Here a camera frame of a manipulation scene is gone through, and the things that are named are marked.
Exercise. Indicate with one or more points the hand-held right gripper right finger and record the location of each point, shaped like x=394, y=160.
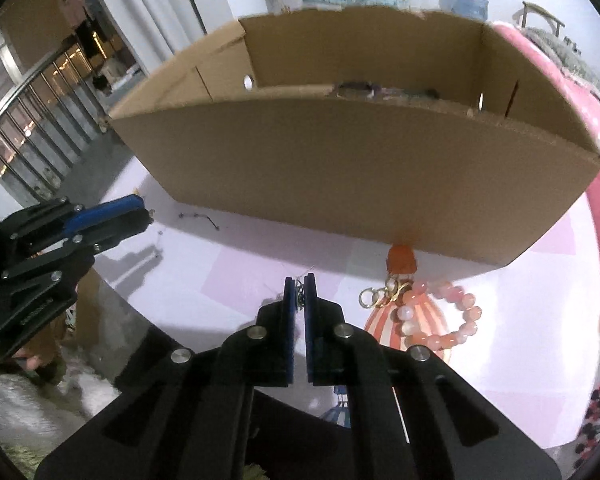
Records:
x=310, y=330

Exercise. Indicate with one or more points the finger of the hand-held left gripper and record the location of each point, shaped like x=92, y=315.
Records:
x=125, y=227
x=110, y=208

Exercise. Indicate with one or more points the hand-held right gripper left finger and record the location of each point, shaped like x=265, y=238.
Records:
x=290, y=330

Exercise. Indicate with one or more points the brown cardboard box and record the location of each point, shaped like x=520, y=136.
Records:
x=355, y=175

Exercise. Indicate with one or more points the person's left hand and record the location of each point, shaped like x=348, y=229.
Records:
x=27, y=361

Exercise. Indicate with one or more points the green white shaggy rug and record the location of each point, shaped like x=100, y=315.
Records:
x=10, y=400

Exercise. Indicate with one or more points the glass sliding door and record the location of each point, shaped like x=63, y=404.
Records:
x=55, y=125

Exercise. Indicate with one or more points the white curtain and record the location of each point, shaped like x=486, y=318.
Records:
x=145, y=5

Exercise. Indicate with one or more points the olive patterned pillow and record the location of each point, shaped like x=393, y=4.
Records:
x=570, y=57

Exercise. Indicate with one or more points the wooden chair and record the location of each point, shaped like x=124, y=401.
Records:
x=542, y=12

